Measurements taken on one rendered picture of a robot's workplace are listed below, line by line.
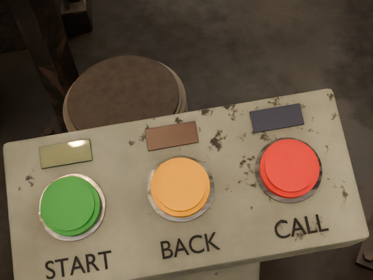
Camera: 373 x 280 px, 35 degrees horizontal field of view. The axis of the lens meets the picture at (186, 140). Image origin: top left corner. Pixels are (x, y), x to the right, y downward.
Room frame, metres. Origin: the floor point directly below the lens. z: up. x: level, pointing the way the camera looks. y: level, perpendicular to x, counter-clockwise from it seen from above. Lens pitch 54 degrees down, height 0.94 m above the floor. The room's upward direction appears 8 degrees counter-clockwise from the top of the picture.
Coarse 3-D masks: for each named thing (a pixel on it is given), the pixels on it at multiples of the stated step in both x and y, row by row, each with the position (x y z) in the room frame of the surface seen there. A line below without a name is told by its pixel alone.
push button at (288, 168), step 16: (272, 144) 0.22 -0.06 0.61; (288, 144) 0.22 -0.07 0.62; (304, 144) 0.22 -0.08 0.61; (272, 160) 0.21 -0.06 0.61; (288, 160) 0.21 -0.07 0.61; (304, 160) 0.21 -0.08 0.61; (272, 176) 0.20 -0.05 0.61; (288, 176) 0.20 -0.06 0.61; (304, 176) 0.20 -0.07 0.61; (272, 192) 0.20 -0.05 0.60; (288, 192) 0.19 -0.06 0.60; (304, 192) 0.19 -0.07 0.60
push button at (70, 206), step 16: (48, 192) 0.21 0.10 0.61; (64, 192) 0.21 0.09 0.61; (80, 192) 0.21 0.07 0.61; (96, 192) 0.21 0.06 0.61; (48, 208) 0.20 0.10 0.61; (64, 208) 0.20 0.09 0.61; (80, 208) 0.20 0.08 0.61; (96, 208) 0.20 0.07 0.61; (48, 224) 0.19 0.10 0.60; (64, 224) 0.19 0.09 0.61; (80, 224) 0.19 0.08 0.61
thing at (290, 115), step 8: (296, 104) 0.25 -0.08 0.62; (256, 112) 0.25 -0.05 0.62; (264, 112) 0.25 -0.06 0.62; (272, 112) 0.25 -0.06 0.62; (280, 112) 0.25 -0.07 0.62; (288, 112) 0.25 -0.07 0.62; (296, 112) 0.25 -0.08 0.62; (256, 120) 0.25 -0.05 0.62; (264, 120) 0.24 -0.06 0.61; (272, 120) 0.24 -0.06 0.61; (280, 120) 0.24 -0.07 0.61; (288, 120) 0.24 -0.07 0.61; (296, 120) 0.24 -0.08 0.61; (256, 128) 0.24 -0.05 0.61; (264, 128) 0.24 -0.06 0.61; (272, 128) 0.24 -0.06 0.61; (280, 128) 0.24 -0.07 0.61
